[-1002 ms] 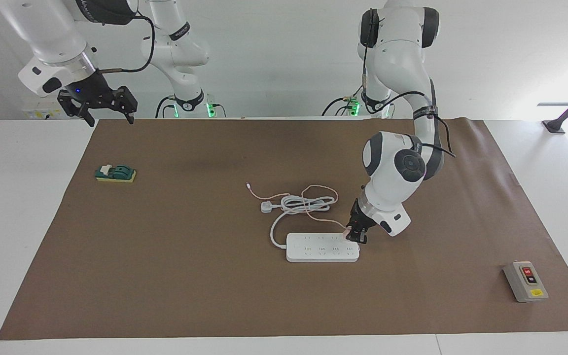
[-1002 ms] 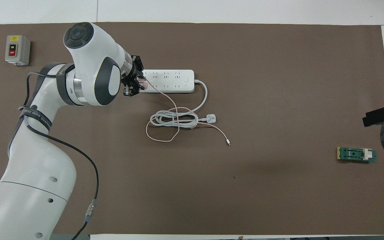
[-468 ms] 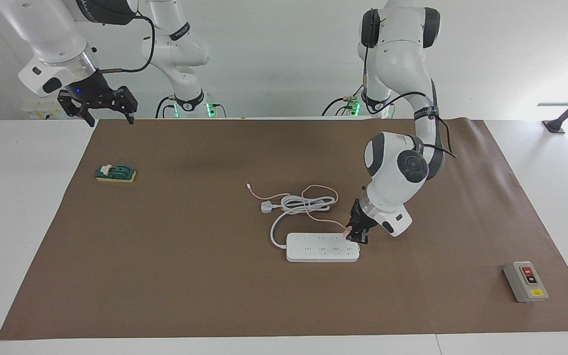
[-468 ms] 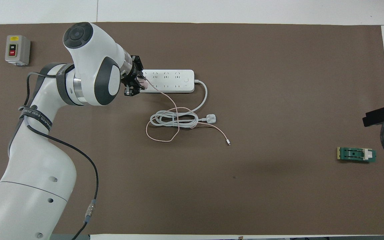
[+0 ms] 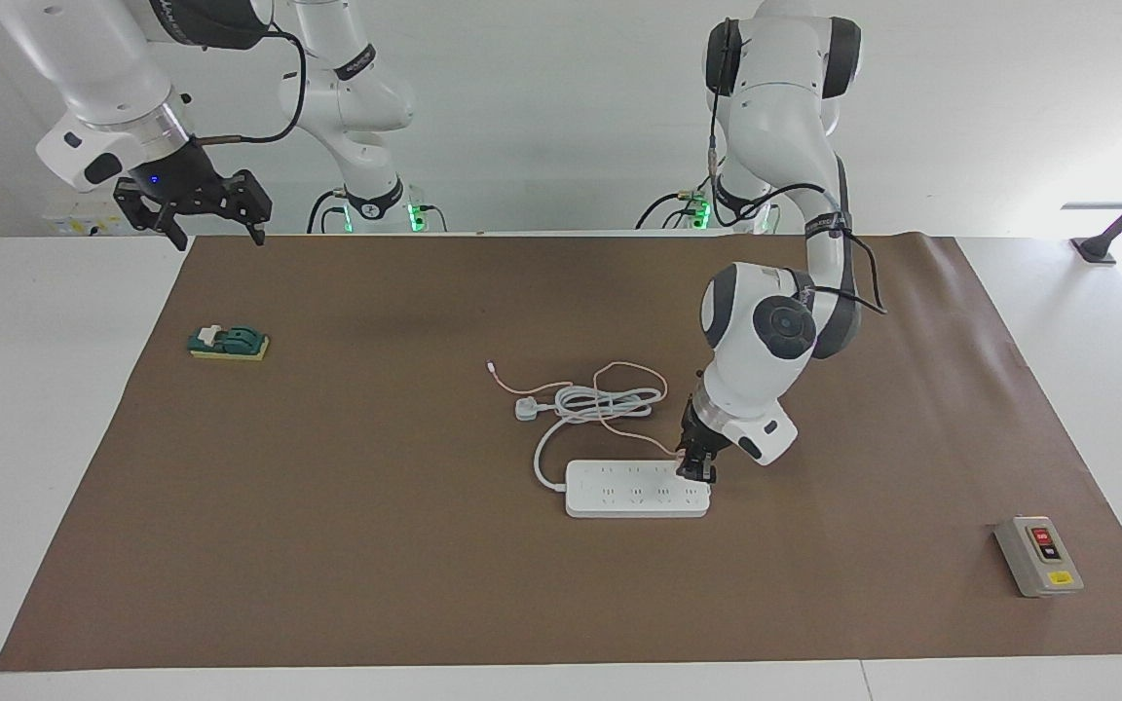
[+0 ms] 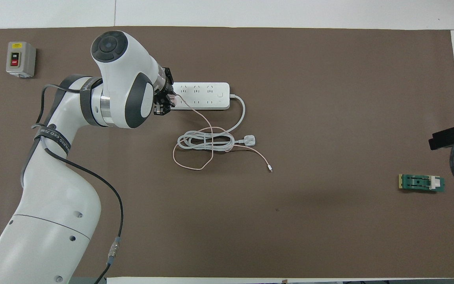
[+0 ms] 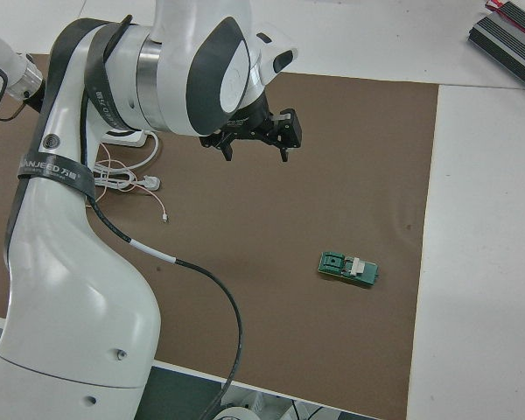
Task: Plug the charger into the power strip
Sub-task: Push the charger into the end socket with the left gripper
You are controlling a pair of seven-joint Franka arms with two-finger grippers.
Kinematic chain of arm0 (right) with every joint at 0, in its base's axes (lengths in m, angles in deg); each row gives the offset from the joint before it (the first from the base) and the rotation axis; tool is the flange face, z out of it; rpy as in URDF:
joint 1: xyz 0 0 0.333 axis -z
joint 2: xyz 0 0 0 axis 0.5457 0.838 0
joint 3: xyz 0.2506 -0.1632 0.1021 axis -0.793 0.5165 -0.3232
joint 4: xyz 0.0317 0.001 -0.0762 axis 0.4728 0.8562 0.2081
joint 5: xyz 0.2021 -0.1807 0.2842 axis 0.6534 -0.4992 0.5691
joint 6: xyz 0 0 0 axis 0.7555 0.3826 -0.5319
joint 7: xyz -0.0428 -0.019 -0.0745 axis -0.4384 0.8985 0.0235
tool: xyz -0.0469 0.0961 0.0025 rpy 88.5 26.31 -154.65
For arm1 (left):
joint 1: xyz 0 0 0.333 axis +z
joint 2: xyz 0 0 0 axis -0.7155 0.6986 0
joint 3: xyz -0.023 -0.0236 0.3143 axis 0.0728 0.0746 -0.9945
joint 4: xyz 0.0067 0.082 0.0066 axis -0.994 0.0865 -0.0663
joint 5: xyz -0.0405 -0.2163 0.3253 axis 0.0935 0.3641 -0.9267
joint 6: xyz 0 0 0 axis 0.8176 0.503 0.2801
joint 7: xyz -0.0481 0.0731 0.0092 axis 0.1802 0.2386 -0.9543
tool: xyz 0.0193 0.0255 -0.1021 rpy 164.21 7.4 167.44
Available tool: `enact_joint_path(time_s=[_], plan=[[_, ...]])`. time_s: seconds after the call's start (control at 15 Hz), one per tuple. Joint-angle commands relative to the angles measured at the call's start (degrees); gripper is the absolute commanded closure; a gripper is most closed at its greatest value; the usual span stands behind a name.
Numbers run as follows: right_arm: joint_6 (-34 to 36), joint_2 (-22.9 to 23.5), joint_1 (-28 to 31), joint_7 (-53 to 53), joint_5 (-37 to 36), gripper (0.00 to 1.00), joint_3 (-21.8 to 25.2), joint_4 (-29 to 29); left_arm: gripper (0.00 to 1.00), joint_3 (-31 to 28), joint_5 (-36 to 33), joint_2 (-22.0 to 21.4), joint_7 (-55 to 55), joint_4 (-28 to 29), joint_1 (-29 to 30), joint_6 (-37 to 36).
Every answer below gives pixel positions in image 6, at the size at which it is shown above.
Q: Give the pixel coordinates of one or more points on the green knife switch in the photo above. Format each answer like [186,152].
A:
[420,182]

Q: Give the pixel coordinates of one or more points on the grey on-off switch box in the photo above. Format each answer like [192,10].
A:
[20,59]

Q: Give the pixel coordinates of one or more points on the pink charger adapter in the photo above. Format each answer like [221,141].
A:
[173,98]

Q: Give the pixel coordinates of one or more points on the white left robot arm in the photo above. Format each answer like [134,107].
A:
[53,205]

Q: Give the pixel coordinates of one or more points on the brown paper table mat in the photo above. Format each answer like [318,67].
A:
[290,236]

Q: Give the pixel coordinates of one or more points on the white power strip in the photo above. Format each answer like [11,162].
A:
[207,96]

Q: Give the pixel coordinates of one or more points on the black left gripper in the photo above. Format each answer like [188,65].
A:
[160,94]

